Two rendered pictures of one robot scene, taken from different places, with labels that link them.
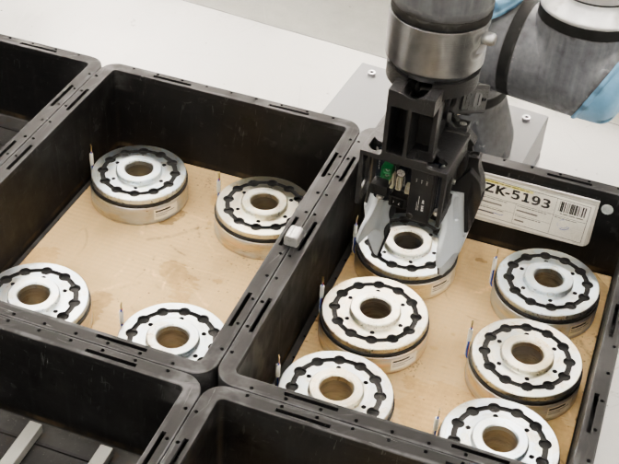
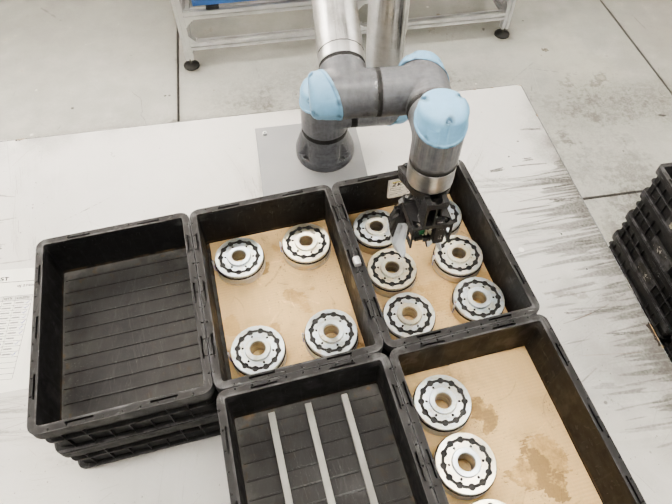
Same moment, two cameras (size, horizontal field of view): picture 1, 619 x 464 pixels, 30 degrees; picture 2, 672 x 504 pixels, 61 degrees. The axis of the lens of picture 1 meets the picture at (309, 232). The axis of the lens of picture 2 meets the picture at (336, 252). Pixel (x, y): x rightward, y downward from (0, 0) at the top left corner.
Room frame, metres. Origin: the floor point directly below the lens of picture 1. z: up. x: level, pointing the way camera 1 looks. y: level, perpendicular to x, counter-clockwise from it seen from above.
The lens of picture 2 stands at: (0.32, 0.37, 1.83)
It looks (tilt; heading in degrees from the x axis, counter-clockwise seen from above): 55 degrees down; 328
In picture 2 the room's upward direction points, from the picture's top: straight up
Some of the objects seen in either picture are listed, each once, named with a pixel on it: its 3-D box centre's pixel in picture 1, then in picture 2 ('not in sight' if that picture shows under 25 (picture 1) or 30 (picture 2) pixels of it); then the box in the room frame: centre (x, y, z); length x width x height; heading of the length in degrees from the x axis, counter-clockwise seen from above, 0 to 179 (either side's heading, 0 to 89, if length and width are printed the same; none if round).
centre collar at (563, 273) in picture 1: (548, 279); not in sight; (0.86, -0.24, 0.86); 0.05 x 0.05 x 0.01
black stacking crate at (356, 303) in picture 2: (152, 243); (281, 291); (0.87, 0.15, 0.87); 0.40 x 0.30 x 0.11; 163
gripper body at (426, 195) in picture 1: (421, 131); (425, 206); (0.76, -0.08, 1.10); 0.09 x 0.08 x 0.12; 160
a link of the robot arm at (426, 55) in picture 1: (440, 37); (432, 169); (0.76, -0.09, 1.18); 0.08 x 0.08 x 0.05
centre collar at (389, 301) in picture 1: (375, 309); (392, 267); (0.80, -0.07, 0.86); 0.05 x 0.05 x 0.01
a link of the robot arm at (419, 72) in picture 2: not in sight; (414, 89); (0.86, -0.11, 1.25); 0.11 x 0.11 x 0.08; 63
